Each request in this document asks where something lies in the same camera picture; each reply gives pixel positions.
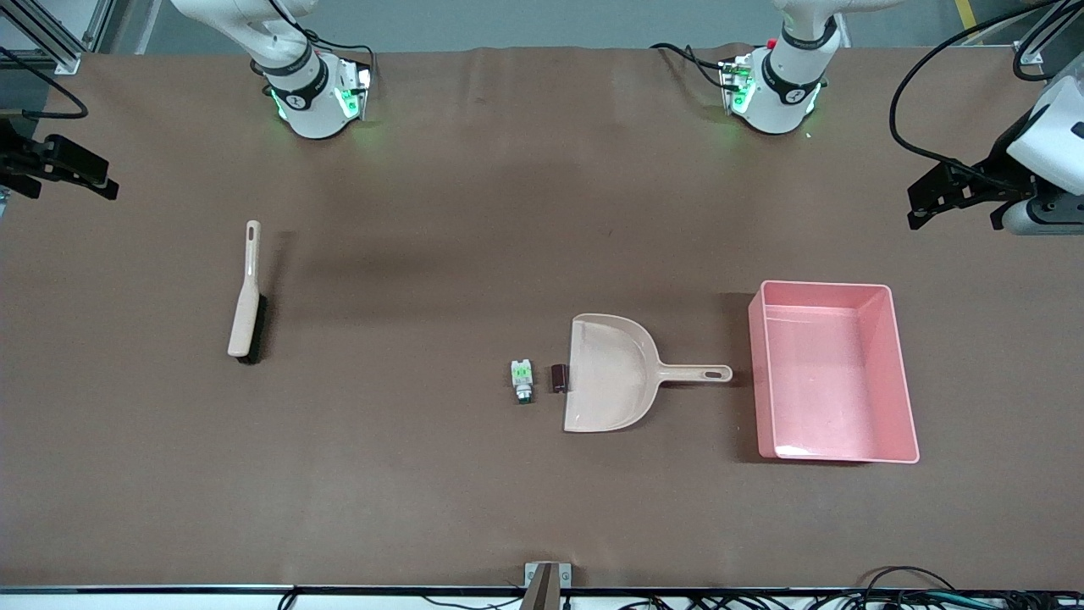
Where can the beige plastic dustpan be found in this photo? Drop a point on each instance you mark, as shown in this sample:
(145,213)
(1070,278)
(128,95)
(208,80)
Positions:
(610,373)

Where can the white green button switch component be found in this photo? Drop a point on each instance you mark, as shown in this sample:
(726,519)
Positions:
(522,374)

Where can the pink plastic bin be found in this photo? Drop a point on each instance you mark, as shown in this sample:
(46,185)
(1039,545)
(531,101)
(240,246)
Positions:
(830,381)

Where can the large table cover mat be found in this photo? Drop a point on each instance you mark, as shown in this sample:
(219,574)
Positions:
(423,474)

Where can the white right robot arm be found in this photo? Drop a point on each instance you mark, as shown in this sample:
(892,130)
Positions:
(313,110)

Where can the metal bracket with post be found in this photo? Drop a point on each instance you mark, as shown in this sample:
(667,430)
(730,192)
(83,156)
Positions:
(546,589)

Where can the aluminium frame extrusion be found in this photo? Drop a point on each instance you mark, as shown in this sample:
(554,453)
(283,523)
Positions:
(1029,55)
(59,55)

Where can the dark maroon electronic component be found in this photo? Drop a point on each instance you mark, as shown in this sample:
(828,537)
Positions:
(559,378)

